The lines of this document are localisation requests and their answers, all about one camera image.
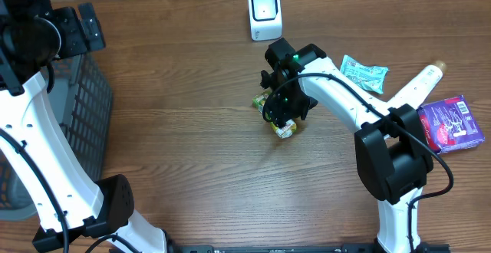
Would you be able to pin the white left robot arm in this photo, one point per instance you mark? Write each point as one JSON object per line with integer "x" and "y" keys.
{"x": 69, "y": 203}

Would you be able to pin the yellow green Pokka drink pouch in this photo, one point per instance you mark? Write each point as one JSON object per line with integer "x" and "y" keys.
{"x": 290, "y": 127}

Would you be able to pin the white barcode scanner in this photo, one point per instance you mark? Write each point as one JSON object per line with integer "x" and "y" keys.
{"x": 265, "y": 19}

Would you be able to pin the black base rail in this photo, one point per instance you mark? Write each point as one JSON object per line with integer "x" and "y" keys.
{"x": 345, "y": 248}

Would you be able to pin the purple pad package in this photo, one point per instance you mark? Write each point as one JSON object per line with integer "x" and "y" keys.
{"x": 449, "y": 125}

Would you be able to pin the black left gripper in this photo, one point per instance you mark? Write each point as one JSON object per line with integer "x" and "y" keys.
{"x": 90, "y": 27}

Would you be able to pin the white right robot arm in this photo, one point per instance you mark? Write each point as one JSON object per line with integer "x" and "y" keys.
{"x": 392, "y": 155}

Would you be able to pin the grey plastic shopping basket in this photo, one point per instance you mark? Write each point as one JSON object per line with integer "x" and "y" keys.
{"x": 82, "y": 102}

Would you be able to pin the white tube with gold cap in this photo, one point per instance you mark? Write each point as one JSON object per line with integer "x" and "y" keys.
{"x": 415, "y": 92}

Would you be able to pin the teal wet wipes pack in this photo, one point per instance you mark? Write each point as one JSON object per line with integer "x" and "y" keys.
{"x": 370, "y": 78}

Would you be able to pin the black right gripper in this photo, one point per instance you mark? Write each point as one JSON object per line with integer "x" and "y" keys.
{"x": 281, "y": 113}

